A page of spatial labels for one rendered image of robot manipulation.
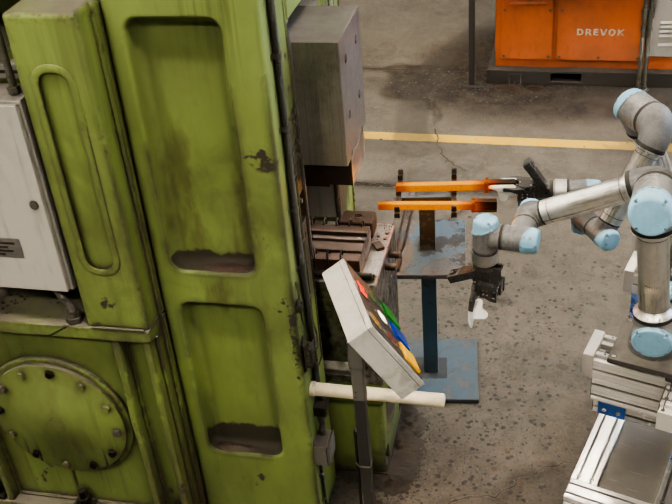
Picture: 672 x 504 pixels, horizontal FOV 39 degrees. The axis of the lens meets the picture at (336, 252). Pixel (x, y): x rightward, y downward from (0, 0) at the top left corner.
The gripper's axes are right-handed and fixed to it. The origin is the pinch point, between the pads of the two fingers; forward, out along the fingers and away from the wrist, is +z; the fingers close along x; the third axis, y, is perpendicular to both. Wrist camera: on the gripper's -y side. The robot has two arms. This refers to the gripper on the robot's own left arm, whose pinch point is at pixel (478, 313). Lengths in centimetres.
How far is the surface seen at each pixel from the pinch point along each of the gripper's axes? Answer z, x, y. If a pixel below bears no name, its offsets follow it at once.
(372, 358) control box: -16, -48, -11
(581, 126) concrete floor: 94, 315, -56
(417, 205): 1, 53, -45
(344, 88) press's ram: -68, 4, -44
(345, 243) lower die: -6, 12, -53
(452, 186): -19, 39, -25
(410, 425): 93, 32, -42
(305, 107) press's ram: -63, -2, -54
